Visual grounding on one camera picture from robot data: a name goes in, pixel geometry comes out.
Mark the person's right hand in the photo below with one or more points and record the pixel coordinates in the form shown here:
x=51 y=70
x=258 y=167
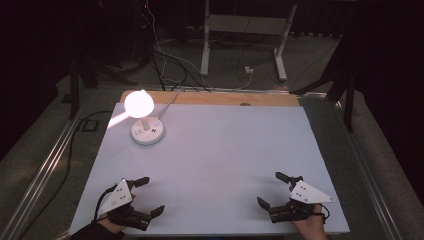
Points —
x=313 y=228

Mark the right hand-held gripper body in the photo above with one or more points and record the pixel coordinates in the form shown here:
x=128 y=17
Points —
x=308 y=195

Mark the pale grey table mat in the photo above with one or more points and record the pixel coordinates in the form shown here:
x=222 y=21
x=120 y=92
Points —
x=216 y=160

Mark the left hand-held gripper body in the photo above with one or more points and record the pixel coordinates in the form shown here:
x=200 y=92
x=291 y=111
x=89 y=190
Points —
x=116 y=198

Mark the white power adapter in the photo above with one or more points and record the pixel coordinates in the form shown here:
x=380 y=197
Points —
x=248 y=69

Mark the metal floor rail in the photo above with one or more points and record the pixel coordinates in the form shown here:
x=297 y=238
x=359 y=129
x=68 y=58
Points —
x=370 y=180
x=40 y=173

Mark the white round desk lamp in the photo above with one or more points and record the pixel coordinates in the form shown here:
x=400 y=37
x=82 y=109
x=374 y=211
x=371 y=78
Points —
x=146 y=133

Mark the black floor socket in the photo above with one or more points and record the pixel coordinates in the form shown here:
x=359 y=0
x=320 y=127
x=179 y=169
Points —
x=89 y=125

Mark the white metal stand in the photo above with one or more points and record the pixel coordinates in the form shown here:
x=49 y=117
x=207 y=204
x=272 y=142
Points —
x=246 y=25

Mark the black stand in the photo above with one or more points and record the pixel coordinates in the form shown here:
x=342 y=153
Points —
x=348 y=110
x=74 y=93

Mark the person's left hand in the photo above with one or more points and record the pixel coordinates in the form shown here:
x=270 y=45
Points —
x=111 y=226

